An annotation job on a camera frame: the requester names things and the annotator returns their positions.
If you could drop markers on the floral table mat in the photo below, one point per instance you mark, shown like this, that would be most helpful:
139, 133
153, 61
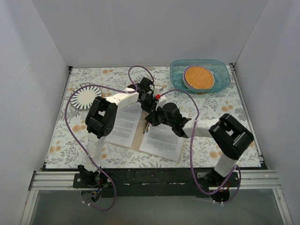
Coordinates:
70, 134

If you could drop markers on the metal folder clip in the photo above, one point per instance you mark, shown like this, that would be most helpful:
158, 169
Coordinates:
146, 127

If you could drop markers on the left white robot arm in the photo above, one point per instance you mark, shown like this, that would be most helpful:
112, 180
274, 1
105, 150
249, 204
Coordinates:
100, 121

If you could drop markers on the aluminium frame rail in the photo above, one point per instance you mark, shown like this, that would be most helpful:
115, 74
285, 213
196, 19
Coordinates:
52, 180

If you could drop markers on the printed paper sheet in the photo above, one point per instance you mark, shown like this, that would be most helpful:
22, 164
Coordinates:
125, 126
162, 142

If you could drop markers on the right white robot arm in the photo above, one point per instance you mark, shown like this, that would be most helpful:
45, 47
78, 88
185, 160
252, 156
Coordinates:
230, 135

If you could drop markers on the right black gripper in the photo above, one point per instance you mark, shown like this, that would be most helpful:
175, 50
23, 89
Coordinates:
152, 117

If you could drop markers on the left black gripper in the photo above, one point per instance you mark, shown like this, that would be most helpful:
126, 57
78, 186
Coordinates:
147, 103

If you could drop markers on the orange woven round plate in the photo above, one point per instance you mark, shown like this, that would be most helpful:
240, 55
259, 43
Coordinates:
197, 77

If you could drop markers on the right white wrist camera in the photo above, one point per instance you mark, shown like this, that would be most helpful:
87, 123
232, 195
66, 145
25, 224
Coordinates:
160, 100

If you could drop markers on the teal plastic container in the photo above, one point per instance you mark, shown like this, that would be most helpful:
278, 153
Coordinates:
219, 70

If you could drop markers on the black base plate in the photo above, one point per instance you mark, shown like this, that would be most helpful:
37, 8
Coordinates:
140, 181

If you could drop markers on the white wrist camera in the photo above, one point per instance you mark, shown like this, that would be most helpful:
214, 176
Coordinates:
160, 100
158, 89

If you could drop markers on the brown cardboard folder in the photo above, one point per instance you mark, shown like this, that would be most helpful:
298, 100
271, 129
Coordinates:
139, 135

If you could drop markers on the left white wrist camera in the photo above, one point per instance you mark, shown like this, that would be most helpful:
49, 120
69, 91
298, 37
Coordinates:
158, 89

